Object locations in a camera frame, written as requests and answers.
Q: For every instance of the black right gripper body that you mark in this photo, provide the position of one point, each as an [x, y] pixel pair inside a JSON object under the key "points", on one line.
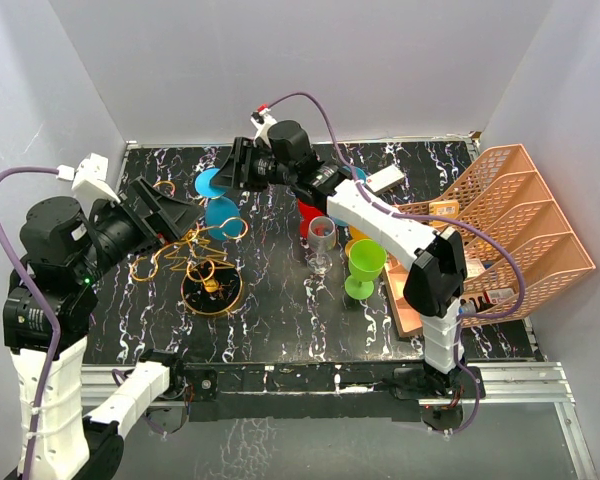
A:
{"points": [[261, 168]]}

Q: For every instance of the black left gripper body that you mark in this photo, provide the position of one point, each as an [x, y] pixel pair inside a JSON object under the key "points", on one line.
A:
{"points": [[123, 228]]}

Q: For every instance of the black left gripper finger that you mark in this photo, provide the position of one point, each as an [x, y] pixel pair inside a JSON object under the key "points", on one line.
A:
{"points": [[158, 202], [178, 220]]}

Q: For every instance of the blue wine glass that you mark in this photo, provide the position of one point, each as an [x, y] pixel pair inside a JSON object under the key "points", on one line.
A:
{"points": [[222, 216]]}

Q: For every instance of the red wine glass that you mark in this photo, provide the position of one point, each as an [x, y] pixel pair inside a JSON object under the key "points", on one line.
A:
{"points": [[307, 213]]}

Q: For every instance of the clear wine glass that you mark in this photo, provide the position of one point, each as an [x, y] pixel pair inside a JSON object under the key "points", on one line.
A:
{"points": [[321, 237]]}

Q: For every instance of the teal wine glass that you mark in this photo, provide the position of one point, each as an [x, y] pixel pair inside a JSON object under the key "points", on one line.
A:
{"points": [[357, 175]]}

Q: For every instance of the yellow wine glass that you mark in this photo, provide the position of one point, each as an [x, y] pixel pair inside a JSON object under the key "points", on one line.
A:
{"points": [[355, 235]]}

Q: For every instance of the green wine glass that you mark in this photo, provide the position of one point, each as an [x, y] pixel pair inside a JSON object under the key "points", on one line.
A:
{"points": [[366, 261]]}

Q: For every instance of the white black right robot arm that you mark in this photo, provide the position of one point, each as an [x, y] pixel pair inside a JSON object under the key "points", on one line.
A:
{"points": [[282, 154]]}

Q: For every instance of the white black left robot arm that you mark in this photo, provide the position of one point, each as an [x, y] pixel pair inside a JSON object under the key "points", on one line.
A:
{"points": [[46, 321]]}

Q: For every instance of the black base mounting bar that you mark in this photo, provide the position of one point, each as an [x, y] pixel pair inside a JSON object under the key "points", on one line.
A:
{"points": [[434, 383]]}

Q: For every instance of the pink plastic file organizer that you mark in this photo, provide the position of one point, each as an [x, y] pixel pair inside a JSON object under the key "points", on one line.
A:
{"points": [[503, 194]]}

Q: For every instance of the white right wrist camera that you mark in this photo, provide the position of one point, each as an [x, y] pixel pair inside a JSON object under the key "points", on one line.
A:
{"points": [[262, 121]]}

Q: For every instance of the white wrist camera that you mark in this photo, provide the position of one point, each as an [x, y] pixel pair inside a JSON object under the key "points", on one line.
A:
{"points": [[88, 180], [262, 121]]}

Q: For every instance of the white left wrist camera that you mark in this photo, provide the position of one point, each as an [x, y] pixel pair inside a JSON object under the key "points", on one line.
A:
{"points": [[88, 180]]}

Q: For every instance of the gold wire glass rack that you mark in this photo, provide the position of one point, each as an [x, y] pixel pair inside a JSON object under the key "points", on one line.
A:
{"points": [[211, 284]]}

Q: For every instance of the aluminium frame rail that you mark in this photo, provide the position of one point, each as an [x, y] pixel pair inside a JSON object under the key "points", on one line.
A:
{"points": [[525, 382]]}

